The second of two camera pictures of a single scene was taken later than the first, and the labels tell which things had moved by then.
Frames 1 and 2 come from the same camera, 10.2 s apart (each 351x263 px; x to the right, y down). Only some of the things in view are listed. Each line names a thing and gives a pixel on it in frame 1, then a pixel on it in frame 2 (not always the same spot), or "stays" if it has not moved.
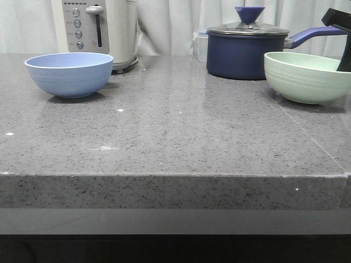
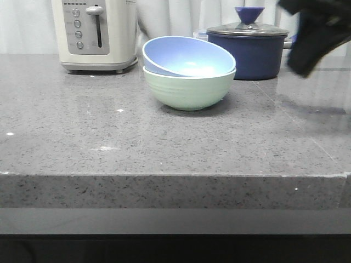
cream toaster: [106, 27] stays
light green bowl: [306, 79] -> [187, 92]
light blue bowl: [72, 75] -> [185, 56]
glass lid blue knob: [248, 16] stays
